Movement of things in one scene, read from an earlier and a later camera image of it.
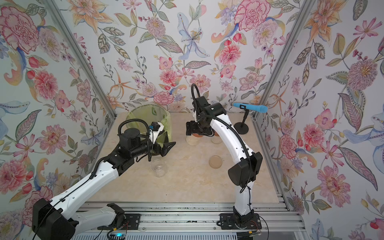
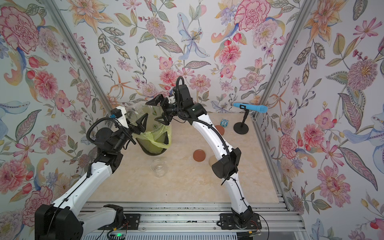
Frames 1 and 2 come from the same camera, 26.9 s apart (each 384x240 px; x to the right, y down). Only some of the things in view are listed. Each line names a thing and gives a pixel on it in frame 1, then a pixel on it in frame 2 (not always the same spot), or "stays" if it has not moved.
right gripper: x=192 y=129 -> x=162 y=100
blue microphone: x=257 y=108 stays
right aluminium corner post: x=282 y=60 stays
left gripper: x=163 y=151 -> x=138 y=129
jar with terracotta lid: x=193 y=140 -> x=134 y=112
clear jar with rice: x=158 y=167 stays
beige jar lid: x=215 y=162 stays
